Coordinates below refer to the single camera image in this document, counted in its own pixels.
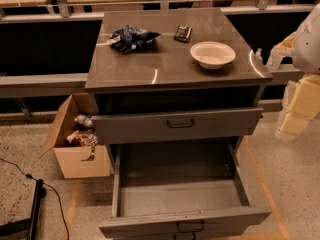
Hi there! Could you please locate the grey top drawer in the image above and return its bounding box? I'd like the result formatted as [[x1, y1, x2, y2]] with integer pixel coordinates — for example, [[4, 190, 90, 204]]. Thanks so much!
[[92, 107, 263, 144]]

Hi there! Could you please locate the grey open middle drawer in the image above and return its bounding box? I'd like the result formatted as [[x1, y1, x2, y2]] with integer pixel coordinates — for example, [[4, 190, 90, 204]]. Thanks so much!
[[99, 138, 271, 240]]

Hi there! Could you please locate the cardboard box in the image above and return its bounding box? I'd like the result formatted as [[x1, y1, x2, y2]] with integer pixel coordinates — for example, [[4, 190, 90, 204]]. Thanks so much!
[[40, 93, 113, 179]]

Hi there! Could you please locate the black stand base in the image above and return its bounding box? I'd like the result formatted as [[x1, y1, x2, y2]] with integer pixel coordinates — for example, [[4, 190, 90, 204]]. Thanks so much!
[[0, 178, 47, 240]]

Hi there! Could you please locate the white bowl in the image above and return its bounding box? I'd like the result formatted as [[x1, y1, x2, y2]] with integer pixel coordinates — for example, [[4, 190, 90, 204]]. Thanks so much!
[[190, 41, 236, 70]]

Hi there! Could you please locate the brown snack bag in box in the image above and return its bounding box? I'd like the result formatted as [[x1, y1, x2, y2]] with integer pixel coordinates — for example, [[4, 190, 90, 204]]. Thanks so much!
[[66, 129, 99, 147]]

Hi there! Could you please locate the grey bottom drawer front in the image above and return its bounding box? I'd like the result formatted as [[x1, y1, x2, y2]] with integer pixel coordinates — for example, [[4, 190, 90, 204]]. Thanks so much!
[[112, 225, 246, 240]]

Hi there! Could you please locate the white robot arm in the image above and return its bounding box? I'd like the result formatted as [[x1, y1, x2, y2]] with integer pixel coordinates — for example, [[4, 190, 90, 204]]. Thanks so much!
[[267, 5, 320, 139]]

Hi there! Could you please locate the clear pump bottle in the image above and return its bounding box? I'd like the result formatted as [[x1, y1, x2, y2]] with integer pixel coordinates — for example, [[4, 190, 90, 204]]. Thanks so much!
[[266, 32, 295, 70]]

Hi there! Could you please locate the small clear bottle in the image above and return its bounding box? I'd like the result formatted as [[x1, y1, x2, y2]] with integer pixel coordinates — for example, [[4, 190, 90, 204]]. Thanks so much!
[[255, 48, 263, 63]]

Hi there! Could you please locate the small dark snack packet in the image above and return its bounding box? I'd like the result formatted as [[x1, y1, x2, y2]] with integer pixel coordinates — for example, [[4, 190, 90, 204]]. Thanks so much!
[[174, 26, 192, 43]]

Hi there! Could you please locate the silver snack bag in box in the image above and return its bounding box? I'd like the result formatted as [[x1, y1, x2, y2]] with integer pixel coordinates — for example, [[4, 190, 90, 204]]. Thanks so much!
[[74, 114, 93, 128]]

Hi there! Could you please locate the blue chip bag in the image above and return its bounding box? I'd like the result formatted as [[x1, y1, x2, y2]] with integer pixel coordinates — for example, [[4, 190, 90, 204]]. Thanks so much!
[[106, 25, 160, 53]]

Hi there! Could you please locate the grey drawer cabinet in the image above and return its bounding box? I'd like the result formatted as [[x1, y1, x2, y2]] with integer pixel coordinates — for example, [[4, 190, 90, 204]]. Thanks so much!
[[84, 7, 274, 240]]

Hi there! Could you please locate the black cable on floor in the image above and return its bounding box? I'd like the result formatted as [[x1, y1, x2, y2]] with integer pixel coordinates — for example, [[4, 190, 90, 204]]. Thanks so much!
[[0, 157, 70, 240]]

